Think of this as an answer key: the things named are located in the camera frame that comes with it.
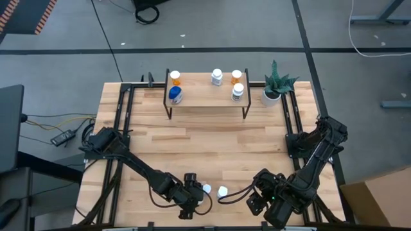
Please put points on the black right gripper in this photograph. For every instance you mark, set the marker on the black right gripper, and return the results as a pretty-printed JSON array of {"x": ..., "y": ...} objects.
[{"x": 265, "y": 189}]

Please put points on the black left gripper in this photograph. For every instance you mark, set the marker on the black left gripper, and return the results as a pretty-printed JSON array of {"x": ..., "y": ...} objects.
[{"x": 187, "y": 202}]

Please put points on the red bottle white cap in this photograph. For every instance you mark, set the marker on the red bottle white cap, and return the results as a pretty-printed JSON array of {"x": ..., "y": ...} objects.
[{"x": 207, "y": 188}]

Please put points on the white-capped medicine bottle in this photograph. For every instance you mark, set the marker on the white-capped medicine bottle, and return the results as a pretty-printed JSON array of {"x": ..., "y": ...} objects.
[{"x": 222, "y": 191}]

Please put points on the white bottle blue cap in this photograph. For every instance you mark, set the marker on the white bottle blue cap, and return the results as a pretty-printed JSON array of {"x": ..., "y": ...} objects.
[{"x": 175, "y": 94}]

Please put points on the white bottle green label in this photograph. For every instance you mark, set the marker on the white bottle green label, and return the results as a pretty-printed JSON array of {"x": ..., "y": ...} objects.
[{"x": 238, "y": 91}]

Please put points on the orange pill bottle white cap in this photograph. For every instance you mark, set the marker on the orange pill bottle white cap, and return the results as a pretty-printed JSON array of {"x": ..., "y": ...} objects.
[
  {"x": 175, "y": 77},
  {"x": 236, "y": 76}
]

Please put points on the white medicine bottle white cap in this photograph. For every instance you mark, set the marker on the white medicine bottle white cap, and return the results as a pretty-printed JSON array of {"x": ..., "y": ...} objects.
[{"x": 217, "y": 76}]

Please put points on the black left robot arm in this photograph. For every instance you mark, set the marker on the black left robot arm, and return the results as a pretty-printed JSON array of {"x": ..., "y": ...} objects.
[{"x": 135, "y": 163}]

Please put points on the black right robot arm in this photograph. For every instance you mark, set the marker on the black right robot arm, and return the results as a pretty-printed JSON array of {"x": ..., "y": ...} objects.
[{"x": 308, "y": 173}]

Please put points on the green plant in white pot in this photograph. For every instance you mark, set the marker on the green plant in white pot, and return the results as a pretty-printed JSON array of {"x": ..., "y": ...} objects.
[{"x": 276, "y": 85}]

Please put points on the large cardboard box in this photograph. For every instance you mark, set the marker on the large cardboard box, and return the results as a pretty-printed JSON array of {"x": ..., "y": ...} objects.
[{"x": 382, "y": 195}]

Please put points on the black power adapter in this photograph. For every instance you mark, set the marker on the black power adapter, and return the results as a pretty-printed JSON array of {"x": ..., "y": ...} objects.
[{"x": 62, "y": 138}]

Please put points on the grey table leg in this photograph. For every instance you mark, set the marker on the grey table leg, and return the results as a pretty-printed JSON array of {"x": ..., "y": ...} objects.
[
  {"x": 396, "y": 104},
  {"x": 382, "y": 20}
]

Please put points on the black desk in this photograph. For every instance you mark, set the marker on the black desk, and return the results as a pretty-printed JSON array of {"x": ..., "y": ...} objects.
[{"x": 9, "y": 128}]

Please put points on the orange striped floor mat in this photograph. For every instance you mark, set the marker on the orange striped floor mat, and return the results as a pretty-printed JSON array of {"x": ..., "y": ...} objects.
[{"x": 29, "y": 16}]

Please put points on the wooden shelf black metal frame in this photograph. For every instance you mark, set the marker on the wooden shelf black metal frame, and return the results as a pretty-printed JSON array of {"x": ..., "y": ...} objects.
[{"x": 208, "y": 96}]

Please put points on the black aluminium rig frame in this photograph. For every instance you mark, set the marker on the black aluminium rig frame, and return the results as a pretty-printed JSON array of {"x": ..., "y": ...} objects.
[{"x": 126, "y": 106}]

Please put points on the black clamp bracket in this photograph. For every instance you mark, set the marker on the black clamp bracket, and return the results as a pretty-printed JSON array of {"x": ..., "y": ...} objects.
[{"x": 150, "y": 80}]

